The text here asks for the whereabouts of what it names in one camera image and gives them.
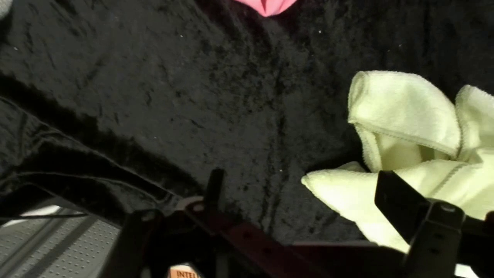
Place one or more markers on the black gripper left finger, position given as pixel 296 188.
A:
pixel 217 242

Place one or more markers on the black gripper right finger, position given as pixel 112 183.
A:
pixel 438 242

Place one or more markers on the pale green towel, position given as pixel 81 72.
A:
pixel 402 109

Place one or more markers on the pink cloth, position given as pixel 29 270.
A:
pixel 265 5

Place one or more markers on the black velvet tablecloth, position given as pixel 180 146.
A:
pixel 180 93

